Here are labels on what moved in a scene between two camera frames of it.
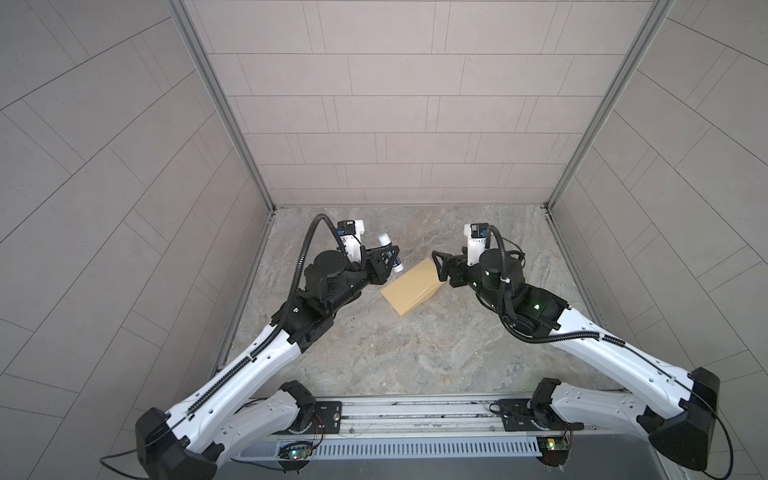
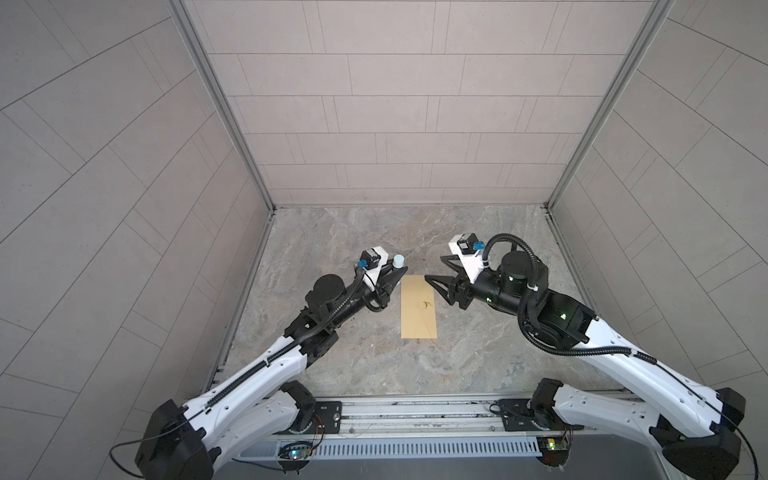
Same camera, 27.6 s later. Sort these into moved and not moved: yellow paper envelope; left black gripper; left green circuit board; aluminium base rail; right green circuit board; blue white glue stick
Moved: blue white glue stick; yellow paper envelope; left black gripper
Not moved: right green circuit board; aluminium base rail; left green circuit board
